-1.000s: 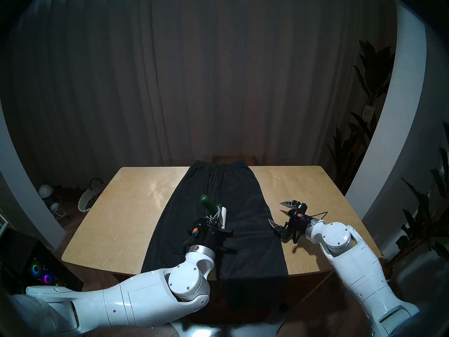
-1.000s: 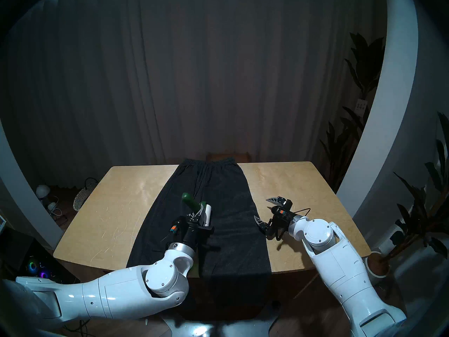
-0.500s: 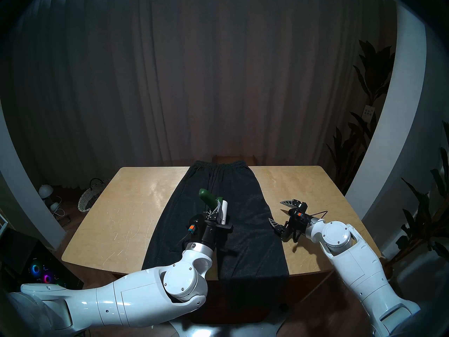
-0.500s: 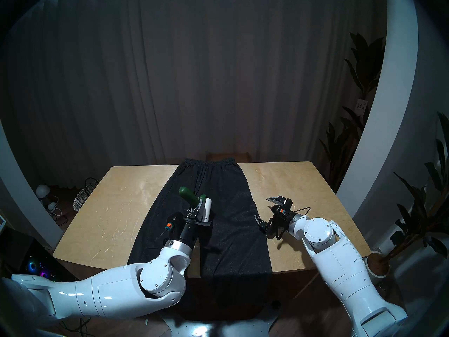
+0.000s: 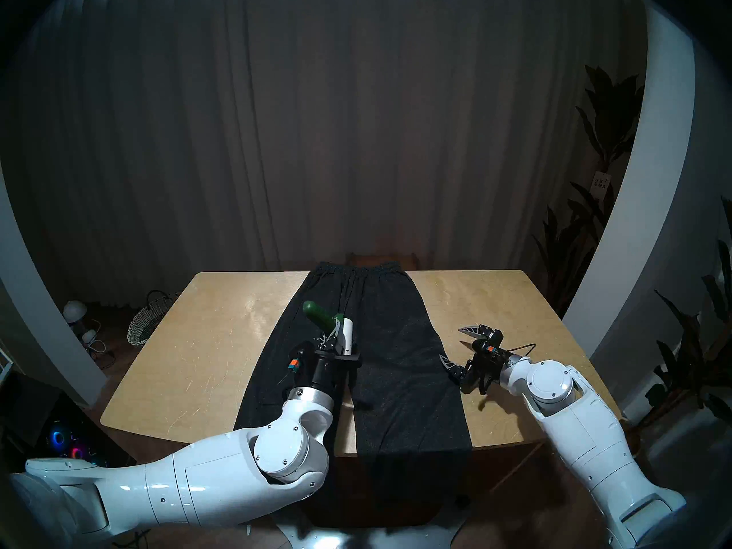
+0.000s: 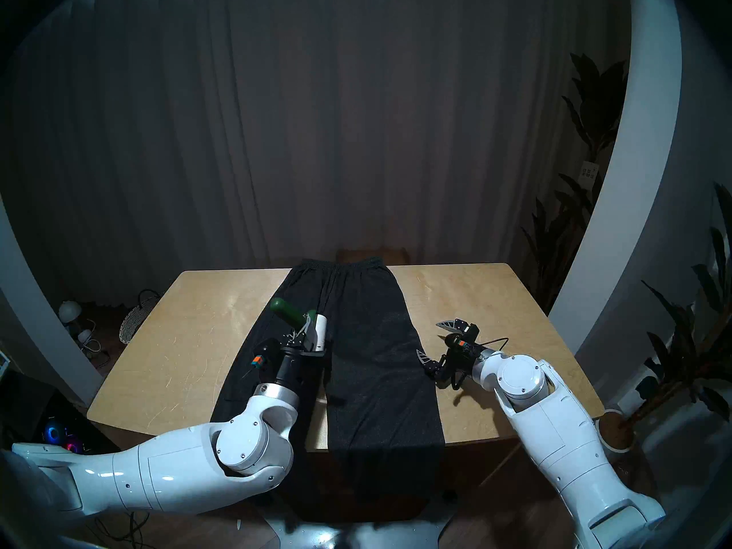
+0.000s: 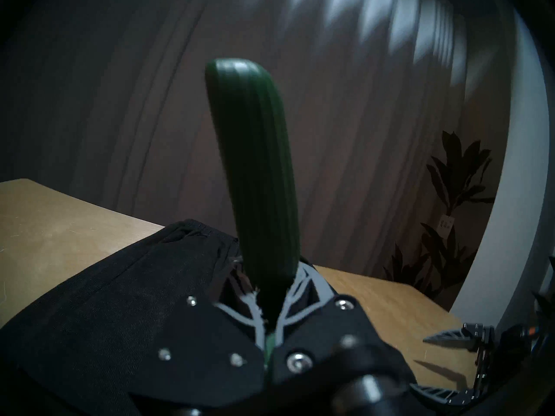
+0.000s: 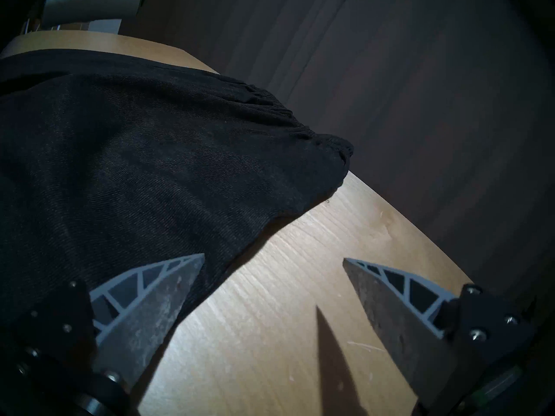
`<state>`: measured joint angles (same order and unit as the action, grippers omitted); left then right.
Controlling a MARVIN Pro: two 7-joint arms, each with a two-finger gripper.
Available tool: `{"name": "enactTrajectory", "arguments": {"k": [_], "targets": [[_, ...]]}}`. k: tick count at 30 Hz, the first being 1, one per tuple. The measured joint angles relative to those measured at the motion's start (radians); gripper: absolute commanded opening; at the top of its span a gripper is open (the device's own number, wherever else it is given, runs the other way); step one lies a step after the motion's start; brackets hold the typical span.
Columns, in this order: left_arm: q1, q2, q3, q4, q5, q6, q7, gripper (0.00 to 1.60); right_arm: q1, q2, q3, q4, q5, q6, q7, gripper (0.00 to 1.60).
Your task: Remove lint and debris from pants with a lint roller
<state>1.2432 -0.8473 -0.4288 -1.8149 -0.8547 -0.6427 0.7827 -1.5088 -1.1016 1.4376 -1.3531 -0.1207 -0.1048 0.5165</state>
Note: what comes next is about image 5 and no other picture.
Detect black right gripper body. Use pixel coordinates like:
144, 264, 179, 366
460, 352, 507, 394

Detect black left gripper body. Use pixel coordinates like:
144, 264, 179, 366
299, 351, 348, 394

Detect green handled white lint roller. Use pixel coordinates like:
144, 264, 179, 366
303, 300, 355, 357

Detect dark grey pants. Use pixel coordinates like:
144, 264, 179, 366
233, 260, 474, 528

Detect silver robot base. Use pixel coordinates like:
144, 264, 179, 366
274, 522, 464, 549

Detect woven wicker basket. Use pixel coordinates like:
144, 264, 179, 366
127, 291, 181, 347

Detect potted plant in white pot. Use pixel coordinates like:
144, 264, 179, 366
620, 196, 732, 460

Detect grey pleated curtain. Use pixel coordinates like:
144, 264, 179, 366
0, 0, 650, 308

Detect tall dark leafy plant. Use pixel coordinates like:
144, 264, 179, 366
532, 65, 646, 317

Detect black computer with RGB fans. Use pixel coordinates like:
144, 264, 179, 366
0, 376, 137, 468

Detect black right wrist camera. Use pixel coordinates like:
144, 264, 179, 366
474, 332, 504, 360

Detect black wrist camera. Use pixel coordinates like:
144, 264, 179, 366
474, 332, 504, 360
286, 345, 315, 377

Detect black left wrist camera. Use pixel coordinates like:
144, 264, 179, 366
286, 345, 315, 377

